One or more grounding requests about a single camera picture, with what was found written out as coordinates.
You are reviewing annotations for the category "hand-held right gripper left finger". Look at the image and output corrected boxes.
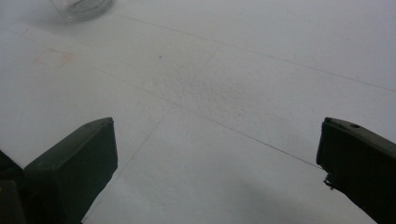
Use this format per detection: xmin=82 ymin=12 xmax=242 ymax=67
xmin=22 ymin=117 xmax=119 ymax=224

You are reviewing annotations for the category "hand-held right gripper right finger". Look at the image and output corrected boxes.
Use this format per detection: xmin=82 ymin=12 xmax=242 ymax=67
xmin=316 ymin=117 xmax=396 ymax=224

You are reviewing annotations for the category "clear glass jar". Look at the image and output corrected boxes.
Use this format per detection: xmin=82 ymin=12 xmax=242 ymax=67
xmin=49 ymin=0 xmax=115 ymax=23

